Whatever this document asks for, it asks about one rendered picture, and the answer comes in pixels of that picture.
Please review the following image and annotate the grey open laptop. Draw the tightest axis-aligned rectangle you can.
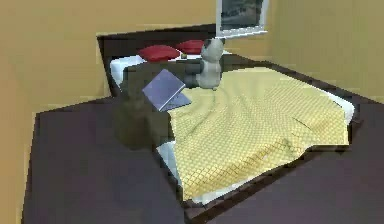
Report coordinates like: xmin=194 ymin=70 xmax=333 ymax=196
xmin=142 ymin=68 xmax=193 ymax=112

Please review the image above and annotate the grey teddy bear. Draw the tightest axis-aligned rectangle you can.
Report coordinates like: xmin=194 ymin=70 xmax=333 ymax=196
xmin=195 ymin=37 xmax=225 ymax=91

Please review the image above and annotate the yellow checked bed cover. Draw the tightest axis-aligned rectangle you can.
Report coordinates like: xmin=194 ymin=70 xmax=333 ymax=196
xmin=114 ymin=59 xmax=351 ymax=202

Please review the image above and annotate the red pillow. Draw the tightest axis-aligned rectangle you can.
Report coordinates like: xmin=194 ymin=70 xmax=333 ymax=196
xmin=175 ymin=39 xmax=205 ymax=55
xmin=138 ymin=45 xmax=181 ymax=63

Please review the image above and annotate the dark wooden bed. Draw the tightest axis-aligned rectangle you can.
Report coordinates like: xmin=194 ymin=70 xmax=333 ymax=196
xmin=96 ymin=23 xmax=364 ymax=224

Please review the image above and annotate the white framed window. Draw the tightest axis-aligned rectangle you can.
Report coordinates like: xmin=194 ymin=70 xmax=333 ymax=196
xmin=215 ymin=0 xmax=270 ymax=39

